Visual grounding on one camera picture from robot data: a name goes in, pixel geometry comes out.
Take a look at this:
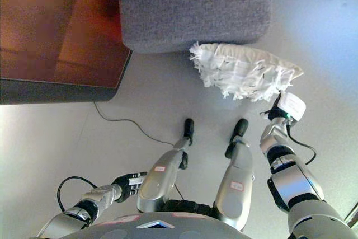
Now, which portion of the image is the white fringed pillow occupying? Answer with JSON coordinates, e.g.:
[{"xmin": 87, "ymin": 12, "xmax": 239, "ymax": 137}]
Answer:
[{"xmin": 189, "ymin": 41, "xmax": 305, "ymax": 103}]

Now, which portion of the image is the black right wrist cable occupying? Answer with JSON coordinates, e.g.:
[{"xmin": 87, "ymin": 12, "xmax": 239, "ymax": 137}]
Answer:
[{"xmin": 285, "ymin": 120, "xmax": 318, "ymax": 166}]

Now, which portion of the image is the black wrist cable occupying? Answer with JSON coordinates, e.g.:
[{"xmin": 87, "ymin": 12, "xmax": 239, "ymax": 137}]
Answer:
[
  {"xmin": 285, "ymin": 120, "xmax": 318, "ymax": 166},
  {"xmin": 56, "ymin": 176, "xmax": 99, "ymax": 212}
]

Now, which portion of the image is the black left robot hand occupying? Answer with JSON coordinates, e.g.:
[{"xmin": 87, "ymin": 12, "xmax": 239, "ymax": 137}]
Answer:
[{"xmin": 112, "ymin": 171, "xmax": 149, "ymax": 203}]

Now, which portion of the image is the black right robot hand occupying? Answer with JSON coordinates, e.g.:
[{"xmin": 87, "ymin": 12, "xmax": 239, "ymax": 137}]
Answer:
[{"xmin": 260, "ymin": 90, "xmax": 307, "ymax": 123}]

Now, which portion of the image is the silver right robot leg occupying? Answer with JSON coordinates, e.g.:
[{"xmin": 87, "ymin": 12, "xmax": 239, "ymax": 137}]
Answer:
[{"xmin": 213, "ymin": 118, "xmax": 255, "ymax": 231}]

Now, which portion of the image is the grey robot torso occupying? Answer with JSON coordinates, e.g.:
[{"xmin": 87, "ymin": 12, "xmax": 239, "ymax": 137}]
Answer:
[{"xmin": 59, "ymin": 212, "xmax": 252, "ymax": 239}]

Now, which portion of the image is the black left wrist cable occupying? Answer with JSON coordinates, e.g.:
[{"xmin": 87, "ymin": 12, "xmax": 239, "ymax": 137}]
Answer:
[{"xmin": 56, "ymin": 176, "xmax": 99, "ymax": 212}]

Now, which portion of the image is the grey upholstered armchair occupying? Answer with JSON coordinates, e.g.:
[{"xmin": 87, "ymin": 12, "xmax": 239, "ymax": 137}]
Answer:
[{"xmin": 91, "ymin": 0, "xmax": 274, "ymax": 55}]

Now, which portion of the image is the brown glossy wooden desk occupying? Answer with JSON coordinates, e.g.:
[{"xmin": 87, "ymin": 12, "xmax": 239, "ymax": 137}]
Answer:
[{"xmin": 0, "ymin": 0, "xmax": 133, "ymax": 106}]

